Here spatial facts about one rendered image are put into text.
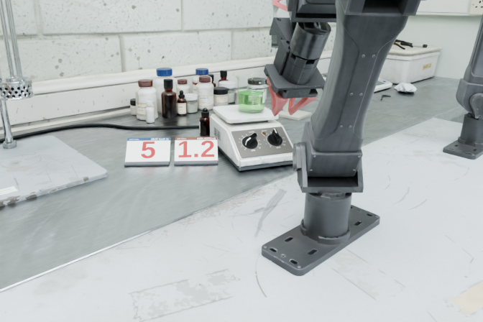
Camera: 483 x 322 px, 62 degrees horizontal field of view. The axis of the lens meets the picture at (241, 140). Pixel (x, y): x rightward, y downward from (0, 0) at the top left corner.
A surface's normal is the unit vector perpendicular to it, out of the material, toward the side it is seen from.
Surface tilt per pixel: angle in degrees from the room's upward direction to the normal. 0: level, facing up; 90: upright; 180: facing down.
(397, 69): 93
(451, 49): 90
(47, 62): 90
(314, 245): 0
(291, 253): 0
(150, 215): 0
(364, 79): 118
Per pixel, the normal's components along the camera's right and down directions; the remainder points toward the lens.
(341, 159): 0.03, 0.73
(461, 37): -0.73, 0.21
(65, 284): 0.02, -0.95
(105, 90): 0.69, 0.25
